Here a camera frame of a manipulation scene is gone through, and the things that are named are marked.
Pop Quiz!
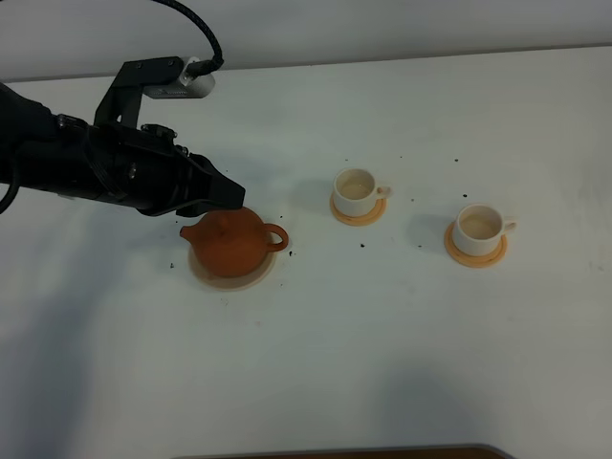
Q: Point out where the orange coaster under right cup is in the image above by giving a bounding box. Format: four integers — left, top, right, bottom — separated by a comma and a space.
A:
444, 223, 508, 269

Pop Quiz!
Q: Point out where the orange coaster under near cup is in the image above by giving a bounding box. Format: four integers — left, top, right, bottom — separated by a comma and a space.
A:
330, 197, 387, 227

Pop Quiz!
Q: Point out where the orange coaster under cup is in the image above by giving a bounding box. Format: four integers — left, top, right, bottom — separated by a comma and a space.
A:
444, 223, 508, 269
330, 197, 387, 227

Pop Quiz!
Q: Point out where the brown clay teapot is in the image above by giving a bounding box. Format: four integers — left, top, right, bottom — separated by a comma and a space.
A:
180, 208, 289, 277

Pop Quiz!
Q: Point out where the white teacup far right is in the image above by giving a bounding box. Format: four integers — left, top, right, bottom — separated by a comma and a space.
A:
451, 204, 517, 256

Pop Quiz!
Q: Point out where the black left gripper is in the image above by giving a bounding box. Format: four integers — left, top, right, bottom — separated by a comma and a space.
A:
85, 123, 246, 218

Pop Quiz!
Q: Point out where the white teacup near teapot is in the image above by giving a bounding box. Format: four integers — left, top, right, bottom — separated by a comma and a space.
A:
332, 168, 392, 217

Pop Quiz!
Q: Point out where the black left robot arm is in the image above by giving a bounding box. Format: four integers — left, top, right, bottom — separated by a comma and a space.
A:
1, 86, 246, 217

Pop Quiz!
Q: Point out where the round beige teapot tray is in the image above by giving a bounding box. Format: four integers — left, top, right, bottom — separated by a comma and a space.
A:
187, 248, 276, 292

